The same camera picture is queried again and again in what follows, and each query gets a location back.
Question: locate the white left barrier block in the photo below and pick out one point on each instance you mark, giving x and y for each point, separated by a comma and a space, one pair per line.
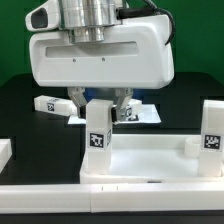
5, 152

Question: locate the white desk top tray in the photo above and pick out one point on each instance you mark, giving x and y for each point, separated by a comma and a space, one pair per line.
149, 158

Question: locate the white front barrier rail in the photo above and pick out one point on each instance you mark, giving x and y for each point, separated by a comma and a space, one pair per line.
94, 198

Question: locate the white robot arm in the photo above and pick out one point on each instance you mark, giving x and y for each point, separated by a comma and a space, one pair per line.
86, 20

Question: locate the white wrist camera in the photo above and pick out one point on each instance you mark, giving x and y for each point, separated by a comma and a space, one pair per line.
45, 17

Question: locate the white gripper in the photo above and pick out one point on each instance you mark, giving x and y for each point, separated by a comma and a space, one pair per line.
135, 54

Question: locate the white marker sheet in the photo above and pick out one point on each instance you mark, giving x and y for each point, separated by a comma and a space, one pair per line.
148, 115

